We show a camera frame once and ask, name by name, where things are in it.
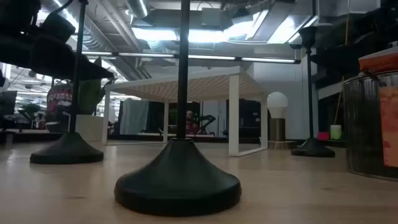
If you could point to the green plant in white pot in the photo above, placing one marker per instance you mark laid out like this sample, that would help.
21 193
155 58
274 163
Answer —
90 127

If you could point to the pale green cup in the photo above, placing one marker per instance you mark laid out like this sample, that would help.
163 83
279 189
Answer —
335 132

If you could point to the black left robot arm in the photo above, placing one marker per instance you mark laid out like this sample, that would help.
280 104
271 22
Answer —
15 12

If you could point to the dark computer monitor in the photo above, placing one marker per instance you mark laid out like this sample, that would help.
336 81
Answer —
7 102

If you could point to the grey hanging cloth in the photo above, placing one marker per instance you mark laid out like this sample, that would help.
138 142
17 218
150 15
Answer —
133 116

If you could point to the person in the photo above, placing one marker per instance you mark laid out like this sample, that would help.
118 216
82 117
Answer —
190 124
60 99

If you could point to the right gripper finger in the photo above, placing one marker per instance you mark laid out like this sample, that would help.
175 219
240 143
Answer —
339 60

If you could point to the small green background plant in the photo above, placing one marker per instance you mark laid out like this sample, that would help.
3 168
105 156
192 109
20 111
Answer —
172 116

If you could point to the white perforated shelf riser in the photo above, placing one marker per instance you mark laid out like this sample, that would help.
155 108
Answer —
234 124

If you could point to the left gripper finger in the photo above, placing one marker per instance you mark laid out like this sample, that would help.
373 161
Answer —
93 72

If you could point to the black background robot arm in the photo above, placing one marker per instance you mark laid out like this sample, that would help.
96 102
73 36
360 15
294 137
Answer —
209 119

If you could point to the long LED light bar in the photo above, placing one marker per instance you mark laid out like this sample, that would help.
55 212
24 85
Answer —
149 55

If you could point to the small red box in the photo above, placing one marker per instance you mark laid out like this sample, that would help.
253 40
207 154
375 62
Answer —
323 136

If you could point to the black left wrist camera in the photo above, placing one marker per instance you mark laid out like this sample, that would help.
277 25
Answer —
57 27

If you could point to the white globe lamp brass base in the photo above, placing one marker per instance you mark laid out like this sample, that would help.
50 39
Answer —
277 102

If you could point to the black candlestick holder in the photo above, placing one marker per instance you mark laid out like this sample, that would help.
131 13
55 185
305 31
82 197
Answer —
312 151
66 152
177 186

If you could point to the scented candle tin orange label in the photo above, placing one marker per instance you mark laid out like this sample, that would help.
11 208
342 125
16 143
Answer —
363 124

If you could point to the green background shrub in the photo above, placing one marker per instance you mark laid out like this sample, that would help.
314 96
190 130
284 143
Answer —
29 109

